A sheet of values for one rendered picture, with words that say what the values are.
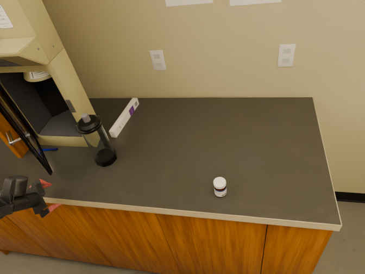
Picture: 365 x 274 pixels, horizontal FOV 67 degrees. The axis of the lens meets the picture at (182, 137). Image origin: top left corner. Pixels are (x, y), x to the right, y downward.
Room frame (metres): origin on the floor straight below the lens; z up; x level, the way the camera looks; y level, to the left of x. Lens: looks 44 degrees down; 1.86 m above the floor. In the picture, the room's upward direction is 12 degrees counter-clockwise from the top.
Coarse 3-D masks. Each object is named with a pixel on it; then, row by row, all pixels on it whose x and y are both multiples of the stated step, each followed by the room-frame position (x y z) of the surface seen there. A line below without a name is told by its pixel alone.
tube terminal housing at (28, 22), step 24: (0, 0) 1.03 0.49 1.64; (24, 0) 1.03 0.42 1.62; (24, 24) 1.01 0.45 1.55; (48, 24) 1.08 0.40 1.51; (48, 48) 1.03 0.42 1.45; (0, 72) 1.09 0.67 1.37; (48, 72) 1.02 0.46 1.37; (72, 72) 1.09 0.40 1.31; (72, 96) 1.02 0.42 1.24; (48, 144) 1.09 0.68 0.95; (72, 144) 1.04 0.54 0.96
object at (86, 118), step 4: (84, 116) 0.90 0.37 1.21; (88, 116) 0.91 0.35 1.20; (92, 116) 0.93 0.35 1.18; (96, 116) 0.93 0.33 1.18; (80, 120) 0.92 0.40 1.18; (84, 120) 0.90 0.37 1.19; (88, 120) 0.90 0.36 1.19; (92, 120) 0.91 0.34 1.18; (96, 120) 0.90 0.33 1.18; (80, 124) 0.89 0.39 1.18; (84, 124) 0.89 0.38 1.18; (88, 124) 0.88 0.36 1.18; (92, 124) 0.88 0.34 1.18; (96, 124) 0.89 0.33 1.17; (80, 128) 0.88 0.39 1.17; (84, 128) 0.87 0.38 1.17; (88, 128) 0.87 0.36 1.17
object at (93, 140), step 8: (88, 136) 0.87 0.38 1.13; (96, 136) 0.87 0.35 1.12; (104, 136) 0.89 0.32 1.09; (88, 144) 0.88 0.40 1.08; (96, 144) 0.87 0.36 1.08; (104, 144) 0.88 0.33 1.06; (96, 152) 0.87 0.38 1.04; (104, 152) 0.87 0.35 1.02; (112, 152) 0.90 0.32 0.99; (96, 160) 0.89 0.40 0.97; (104, 160) 0.87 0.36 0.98
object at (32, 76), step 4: (24, 72) 1.10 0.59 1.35; (28, 72) 1.08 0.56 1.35; (32, 72) 1.07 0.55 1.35; (36, 72) 1.07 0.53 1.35; (40, 72) 1.07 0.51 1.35; (44, 72) 1.07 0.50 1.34; (24, 76) 1.10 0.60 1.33; (28, 76) 1.08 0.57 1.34; (32, 76) 1.07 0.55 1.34; (36, 76) 1.06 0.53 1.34; (40, 76) 1.06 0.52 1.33; (44, 76) 1.06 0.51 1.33; (48, 76) 1.07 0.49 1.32; (28, 80) 1.07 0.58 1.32; (32, 80) 1.06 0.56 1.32; (36, 80) 1.06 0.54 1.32; (40, 80) 1.06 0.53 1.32
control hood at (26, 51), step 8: (0, 40) 1.04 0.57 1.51; (8, 40) 1.02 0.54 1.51; (16, 40) 1.01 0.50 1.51; (24, 40) 0.99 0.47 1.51; (32, 40) 0.98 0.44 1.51; (0, 48) 0.96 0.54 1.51; (8, 48) 0.95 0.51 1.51; (16, 48) 0.93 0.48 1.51; (24, 48) 0.93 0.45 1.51; (32, 48) 0.96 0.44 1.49; (40, 48) 0.99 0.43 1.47; (0, 56) 0.92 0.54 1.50; (8, 56) 0.91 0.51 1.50; (16, 56) 0.90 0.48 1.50; (24, 56) 0.91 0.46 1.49; (32, 56) 0.94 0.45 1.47; (40, 56) 0.98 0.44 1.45; (24, 64) 0.99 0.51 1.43; (32, 64) 0.98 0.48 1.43; (40, 64) 0.97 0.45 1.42
